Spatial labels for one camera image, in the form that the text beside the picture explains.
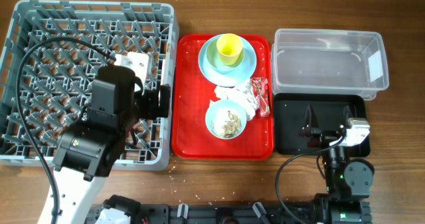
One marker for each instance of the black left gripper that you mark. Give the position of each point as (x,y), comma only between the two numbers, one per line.
(151,111)

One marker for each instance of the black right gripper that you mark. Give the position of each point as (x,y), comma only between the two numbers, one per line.
(323,137)

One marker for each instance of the light blue food bowl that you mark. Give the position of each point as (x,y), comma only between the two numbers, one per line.
(225,119)

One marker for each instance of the white napkin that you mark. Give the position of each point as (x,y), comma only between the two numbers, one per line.
(242,94)

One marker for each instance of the red snack wrapper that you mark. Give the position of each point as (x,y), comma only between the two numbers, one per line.
(260,90)

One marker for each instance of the white plastic fork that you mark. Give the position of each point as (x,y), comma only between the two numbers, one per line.
(164,72)

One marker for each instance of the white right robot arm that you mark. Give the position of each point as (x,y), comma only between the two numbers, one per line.
(348,180)

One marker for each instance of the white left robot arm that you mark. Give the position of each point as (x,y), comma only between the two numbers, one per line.
(70,197)

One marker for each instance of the grey dishwasher rack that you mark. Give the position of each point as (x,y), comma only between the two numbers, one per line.
(51,55)

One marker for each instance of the red serving tray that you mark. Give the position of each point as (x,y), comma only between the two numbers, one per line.
(191,97)

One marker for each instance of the green plastic bowl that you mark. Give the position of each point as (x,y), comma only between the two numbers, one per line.
(213,57)

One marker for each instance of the black tray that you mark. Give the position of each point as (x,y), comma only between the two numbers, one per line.
(289,112)

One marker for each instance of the yellow plastic cup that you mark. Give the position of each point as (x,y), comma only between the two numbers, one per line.
(229,47)

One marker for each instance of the light blue plate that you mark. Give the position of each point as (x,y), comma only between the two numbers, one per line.
(244,71)

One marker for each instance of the clear plastic bin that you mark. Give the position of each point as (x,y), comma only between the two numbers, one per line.
(327,61)

